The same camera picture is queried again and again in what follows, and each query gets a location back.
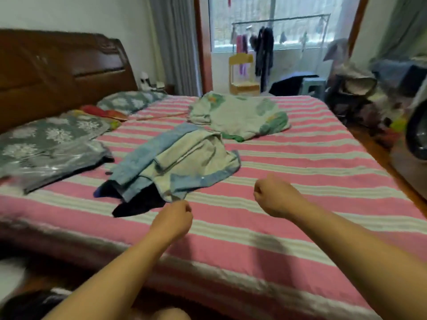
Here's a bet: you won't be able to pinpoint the person's left hand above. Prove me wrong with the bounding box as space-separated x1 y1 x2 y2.
150 200 193 244

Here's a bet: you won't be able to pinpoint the person's right hand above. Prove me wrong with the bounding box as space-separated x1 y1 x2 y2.
254 173 308 220

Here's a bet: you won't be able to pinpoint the person's left forearm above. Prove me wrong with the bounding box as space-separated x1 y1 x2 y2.
43 230 174 320

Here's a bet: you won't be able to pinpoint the person's right forearm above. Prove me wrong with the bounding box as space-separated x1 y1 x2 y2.
288 201 427 320

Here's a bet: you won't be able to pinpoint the pink striped bed sheet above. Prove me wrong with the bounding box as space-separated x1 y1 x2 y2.
0 95 427 320

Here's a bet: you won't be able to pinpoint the dark navy garment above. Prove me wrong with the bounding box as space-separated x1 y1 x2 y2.
93 180 167 218

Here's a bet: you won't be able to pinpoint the blue and beige garment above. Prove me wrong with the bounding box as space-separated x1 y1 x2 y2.
94 123 241 204

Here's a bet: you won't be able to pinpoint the green floral folded blanket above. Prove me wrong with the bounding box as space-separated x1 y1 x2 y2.
187 91 291 142

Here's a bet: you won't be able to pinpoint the black garment on stool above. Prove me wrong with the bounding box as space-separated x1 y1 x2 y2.
269 74 320 97

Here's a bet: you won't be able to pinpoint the yellow wooden child chair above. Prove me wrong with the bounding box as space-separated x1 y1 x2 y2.
228 53 261 96

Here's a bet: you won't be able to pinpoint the blue plastic stool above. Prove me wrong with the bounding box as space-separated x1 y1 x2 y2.
299 76 328 101

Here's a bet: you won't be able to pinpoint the grey floral pillow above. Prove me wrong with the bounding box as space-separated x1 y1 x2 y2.
97 91 167 116
0 114 115 194

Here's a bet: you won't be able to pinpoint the red and yellow cloth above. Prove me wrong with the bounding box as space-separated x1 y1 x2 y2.
68 105 129 130

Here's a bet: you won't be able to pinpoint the dark hanging clothes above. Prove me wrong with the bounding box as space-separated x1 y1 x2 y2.
250 26 275 92

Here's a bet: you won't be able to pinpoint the purple hanging garment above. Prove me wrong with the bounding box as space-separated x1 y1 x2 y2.
236 34 249 76

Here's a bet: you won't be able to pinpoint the pile of clothes and bags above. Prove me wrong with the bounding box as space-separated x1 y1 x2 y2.
323 38 427 147

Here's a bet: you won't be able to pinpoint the metal clothes drying rack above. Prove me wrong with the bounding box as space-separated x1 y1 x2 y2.
231 14 331 77

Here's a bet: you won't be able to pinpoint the grey curtain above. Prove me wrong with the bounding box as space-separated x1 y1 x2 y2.
149 0 203 97

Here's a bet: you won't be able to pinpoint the brown wooden headboard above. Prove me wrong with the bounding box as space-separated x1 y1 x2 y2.
0 29 138 134

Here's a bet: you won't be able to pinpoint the teal curtain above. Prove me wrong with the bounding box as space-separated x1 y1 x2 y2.
377 0 427 62

